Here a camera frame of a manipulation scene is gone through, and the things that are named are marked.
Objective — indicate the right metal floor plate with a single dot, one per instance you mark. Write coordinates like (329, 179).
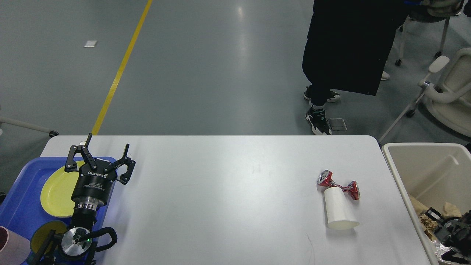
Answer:
(337, 124)

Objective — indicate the crumpled brown paper ball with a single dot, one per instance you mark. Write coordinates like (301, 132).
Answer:
(428, 225)

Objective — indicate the chair leg with caster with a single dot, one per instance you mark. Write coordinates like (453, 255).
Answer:
(50, 132)

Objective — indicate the white paper cup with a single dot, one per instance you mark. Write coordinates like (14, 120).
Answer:
(338, 210)

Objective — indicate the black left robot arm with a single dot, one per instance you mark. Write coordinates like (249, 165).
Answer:
(80, 240)

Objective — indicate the pink mug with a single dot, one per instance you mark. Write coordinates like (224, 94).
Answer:
(14, 249)

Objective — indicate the seated person in black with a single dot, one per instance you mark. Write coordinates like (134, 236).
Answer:
(347, 47)

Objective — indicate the beige plastic bin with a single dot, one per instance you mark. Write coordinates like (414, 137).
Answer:
(433, 173)

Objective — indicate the brown paper bag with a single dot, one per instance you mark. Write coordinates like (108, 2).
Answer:
(451, 211)
(419, 208)

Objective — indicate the yellow plate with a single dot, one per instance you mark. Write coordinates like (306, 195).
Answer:
(56, 193)

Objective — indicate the red foil wrapper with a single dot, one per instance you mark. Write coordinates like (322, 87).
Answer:
(352, 189)

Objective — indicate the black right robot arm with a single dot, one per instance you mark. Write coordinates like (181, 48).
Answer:
(455, 234)

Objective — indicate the blue plastic tray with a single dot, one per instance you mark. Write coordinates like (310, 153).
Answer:
(22, 212)

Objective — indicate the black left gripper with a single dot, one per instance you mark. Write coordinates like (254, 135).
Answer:
(94, 186)

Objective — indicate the dark teal mug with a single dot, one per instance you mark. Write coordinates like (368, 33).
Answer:
(41, 234)

